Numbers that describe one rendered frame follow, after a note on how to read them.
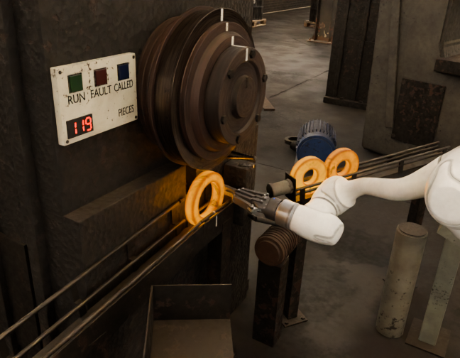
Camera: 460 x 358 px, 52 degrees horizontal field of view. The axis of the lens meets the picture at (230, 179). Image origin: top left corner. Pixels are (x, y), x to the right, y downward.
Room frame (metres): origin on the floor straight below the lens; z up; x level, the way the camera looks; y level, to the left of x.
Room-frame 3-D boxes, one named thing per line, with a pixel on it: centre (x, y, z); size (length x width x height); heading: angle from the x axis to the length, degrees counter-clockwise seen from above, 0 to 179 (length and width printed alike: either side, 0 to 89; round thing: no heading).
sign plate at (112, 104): (1.15, 0.33, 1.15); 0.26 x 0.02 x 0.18; 151
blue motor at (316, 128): (3.56, -0.67, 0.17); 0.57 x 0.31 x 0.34; 171
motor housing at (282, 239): (1.61, -0.21, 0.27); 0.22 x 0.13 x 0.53; 151
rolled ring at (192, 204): (1.40, 0.08, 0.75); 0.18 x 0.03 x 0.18; 149
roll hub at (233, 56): (1.35, -0.01, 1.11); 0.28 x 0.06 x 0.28; 151
